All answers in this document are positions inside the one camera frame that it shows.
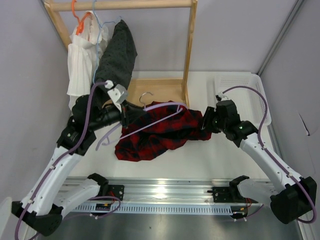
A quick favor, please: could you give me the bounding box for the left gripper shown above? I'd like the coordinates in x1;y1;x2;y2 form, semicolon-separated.
88;99;146;132

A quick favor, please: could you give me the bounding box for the red plaid skirt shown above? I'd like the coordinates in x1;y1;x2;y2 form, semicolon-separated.
114;105;211;162

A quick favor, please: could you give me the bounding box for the lilac plastic hanger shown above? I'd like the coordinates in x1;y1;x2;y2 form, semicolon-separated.
95;92;188;151

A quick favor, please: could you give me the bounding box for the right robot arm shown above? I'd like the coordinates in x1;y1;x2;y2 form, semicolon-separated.
202;100;318;224

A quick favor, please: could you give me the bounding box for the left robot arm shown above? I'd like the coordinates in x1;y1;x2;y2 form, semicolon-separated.
11;95;145;237

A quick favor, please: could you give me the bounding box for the light blue hanger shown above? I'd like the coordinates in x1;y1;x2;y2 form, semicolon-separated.
92;0;122;84

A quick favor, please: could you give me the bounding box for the orange hanger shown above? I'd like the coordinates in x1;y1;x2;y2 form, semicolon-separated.
71;0;92;36

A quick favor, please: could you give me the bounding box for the wooden clothes rack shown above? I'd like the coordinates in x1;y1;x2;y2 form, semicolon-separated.
44;0;198;106

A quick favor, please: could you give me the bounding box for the white plastic basket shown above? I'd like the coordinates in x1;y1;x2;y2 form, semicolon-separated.
213;72;267;128

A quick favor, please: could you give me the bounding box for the dark dotted garment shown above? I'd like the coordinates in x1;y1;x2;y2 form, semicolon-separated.
93;20;138;89

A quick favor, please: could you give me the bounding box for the white pleated garment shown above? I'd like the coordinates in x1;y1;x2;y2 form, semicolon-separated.
67;11;110;109

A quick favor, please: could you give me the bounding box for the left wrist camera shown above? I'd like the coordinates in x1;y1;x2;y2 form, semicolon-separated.
105;80;128;113

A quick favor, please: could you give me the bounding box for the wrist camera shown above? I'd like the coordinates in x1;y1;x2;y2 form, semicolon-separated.
215;92;229;102
105;80;128;113

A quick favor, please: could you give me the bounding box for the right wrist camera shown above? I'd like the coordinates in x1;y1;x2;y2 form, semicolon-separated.
215;92;229;102

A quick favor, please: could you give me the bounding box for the aluminium mounting rail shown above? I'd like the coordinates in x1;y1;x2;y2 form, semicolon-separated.
59;176;283;205

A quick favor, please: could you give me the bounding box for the slotted cable duct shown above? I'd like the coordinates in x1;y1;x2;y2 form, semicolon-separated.
73;202;233;216

